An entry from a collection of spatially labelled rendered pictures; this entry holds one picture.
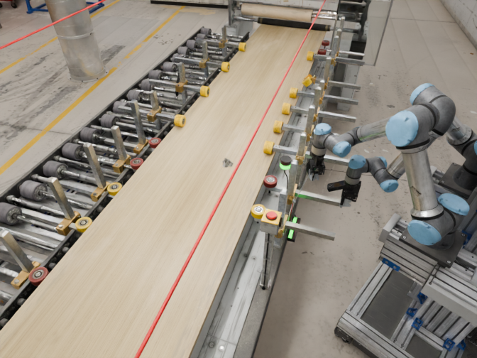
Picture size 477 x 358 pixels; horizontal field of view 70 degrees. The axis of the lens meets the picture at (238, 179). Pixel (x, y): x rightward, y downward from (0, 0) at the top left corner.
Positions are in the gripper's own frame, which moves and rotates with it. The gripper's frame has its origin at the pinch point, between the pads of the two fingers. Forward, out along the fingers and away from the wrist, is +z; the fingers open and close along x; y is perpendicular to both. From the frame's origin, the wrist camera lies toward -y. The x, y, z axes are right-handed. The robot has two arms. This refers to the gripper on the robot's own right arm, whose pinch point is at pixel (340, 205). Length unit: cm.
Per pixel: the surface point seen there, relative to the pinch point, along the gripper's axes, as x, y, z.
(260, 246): -27, -39, 21
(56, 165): -26, -176, -3
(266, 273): -57, -28, -1
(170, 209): -40, -86, -8
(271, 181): -1.4, -40.8, -7.9
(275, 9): 252, -105, -26
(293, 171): -5.8, -28.4, -22.7
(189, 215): -41, -75, -8
